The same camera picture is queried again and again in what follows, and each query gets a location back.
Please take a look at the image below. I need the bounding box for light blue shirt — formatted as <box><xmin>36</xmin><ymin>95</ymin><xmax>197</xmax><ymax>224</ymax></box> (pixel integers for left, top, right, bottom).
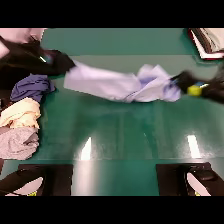
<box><xmin>63</xmin><ymin>61</ymin><xmax>183</xmax><ymax>104</ymax></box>

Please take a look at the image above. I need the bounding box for blue garment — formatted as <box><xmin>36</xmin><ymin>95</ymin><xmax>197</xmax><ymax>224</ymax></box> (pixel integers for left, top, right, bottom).
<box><xmin>9</xmin><ymin>73</ymin><xmax>57</xmax><ymax>104</ymax></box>

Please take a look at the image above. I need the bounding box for cream garment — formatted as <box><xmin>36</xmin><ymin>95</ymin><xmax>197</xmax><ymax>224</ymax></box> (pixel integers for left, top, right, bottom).
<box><xmin>0</xmin><ymin>97</ymin><xmax>43</xmax><ymax>130</ymax></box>

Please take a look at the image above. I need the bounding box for pale pink garment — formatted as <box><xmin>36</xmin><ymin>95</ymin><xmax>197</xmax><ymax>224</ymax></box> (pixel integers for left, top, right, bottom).
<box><xmin>0</xmin><ymin>27</ymin><xmax>48</xmax><ymax>59</ymax></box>

